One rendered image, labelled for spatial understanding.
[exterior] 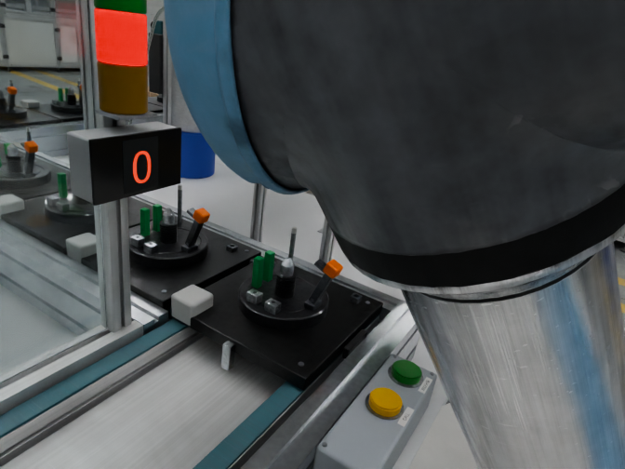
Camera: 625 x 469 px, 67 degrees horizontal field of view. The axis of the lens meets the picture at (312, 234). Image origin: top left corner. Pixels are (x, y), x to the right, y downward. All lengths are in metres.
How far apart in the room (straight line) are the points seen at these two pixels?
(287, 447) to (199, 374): 0.19
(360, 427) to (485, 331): 0.42
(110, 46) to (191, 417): 0.43
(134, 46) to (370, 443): 0.49
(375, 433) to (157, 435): 0.25
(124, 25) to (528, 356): 0.47
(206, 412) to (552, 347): 0.51
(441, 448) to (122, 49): 0.64
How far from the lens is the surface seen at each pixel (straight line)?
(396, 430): 0.60
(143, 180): 0.58
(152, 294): 0.76
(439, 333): 0.20
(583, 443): 0.25
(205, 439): 0.62
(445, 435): 0.77
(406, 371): 0.66
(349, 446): 0.57
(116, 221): 0.63
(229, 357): 0.67
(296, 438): 0.57
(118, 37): 0.54
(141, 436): 0.63
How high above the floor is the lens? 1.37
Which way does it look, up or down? 24 degrees down
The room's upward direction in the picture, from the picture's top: 8 degrees clockwise
